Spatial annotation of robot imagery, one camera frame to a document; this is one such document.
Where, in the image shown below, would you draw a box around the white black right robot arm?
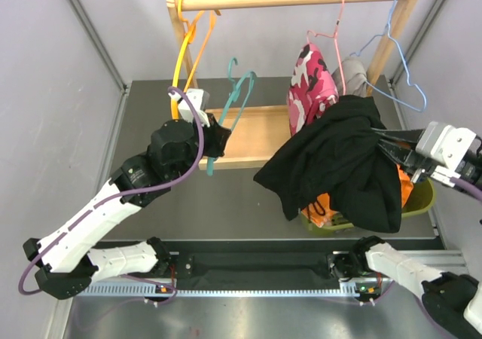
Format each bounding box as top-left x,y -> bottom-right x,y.
349,121 -> 481,338

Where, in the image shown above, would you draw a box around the blue wire hanger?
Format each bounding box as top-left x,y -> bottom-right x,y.
350,0 -> 428,113

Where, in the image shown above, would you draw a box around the orange white trousers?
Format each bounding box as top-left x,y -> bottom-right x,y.
300,165 -> 414,229

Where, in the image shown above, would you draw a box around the olive green plastic basket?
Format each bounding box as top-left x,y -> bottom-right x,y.
299,179 -> 436,237

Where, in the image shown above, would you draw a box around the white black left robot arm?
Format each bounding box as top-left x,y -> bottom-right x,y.
23,114 -> 231,300

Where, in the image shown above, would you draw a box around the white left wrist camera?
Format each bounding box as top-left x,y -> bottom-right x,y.
169,88 -> 210,127

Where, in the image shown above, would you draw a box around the grey trousers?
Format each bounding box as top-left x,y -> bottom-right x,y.
331,56 -> 368,97

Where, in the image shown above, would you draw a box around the wooden clothes rack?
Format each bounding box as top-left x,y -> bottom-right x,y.
166,0 -> 423,171

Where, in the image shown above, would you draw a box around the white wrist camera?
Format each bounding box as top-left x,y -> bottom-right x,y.
169,88 -> 210,127
416,121 -> 481,197

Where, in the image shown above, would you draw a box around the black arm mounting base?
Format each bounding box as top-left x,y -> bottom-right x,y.
127,251 -> 372,282

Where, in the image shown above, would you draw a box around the black trousers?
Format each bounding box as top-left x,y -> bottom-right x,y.
253,95 -> 402,234

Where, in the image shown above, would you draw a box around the pink wire hanger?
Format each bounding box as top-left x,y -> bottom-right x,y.
306,0 -> 346,94

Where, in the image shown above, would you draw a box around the pink camouflage trousers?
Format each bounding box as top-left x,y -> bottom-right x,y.
286,43 -> 339,136

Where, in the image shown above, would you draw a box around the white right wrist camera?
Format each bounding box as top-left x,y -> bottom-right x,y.
416,121 -> 481,197

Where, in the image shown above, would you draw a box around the orange plastic hanger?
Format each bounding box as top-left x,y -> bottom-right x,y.
172,0 -> 221,93

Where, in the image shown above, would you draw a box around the grey slotted cable duct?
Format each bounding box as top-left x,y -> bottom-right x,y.
75,280 -> 374,298

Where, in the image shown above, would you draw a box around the teal plastic hanger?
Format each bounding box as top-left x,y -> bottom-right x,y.
205,56 -> 258,177

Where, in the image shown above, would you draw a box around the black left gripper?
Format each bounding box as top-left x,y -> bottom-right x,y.
172,113 -> 231,182

